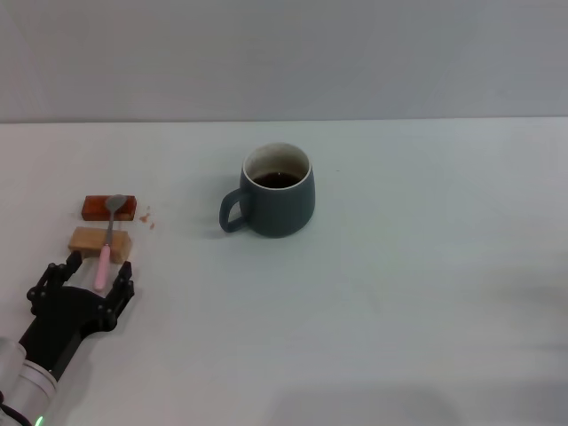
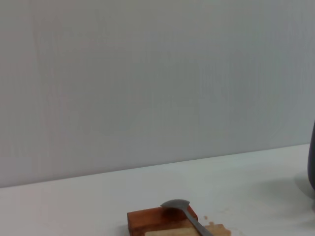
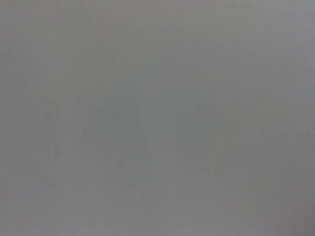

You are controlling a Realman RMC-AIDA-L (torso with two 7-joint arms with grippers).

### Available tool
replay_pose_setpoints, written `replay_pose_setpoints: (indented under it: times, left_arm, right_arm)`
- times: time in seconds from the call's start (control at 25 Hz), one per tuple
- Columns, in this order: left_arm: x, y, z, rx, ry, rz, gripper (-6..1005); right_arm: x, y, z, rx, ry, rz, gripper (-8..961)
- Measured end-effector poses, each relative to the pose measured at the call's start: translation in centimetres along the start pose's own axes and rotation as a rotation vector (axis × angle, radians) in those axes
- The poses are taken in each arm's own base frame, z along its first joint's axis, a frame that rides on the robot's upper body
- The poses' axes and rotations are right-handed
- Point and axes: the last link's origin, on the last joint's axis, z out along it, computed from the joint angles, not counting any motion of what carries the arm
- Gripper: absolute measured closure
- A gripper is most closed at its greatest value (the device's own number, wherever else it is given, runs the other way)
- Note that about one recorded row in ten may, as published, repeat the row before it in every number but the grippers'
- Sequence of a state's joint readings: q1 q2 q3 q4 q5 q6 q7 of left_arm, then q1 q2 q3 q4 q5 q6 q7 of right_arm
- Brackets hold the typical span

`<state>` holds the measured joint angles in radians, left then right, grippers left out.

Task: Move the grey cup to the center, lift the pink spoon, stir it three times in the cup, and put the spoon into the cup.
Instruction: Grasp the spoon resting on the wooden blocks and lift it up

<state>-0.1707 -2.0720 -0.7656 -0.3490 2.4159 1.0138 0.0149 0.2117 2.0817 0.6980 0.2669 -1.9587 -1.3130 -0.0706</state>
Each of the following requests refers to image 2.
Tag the grey ceramic cup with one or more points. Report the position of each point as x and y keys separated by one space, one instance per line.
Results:
x=312 y=159

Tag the reddish brown wooden block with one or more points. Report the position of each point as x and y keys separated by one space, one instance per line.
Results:
x=147 y=218

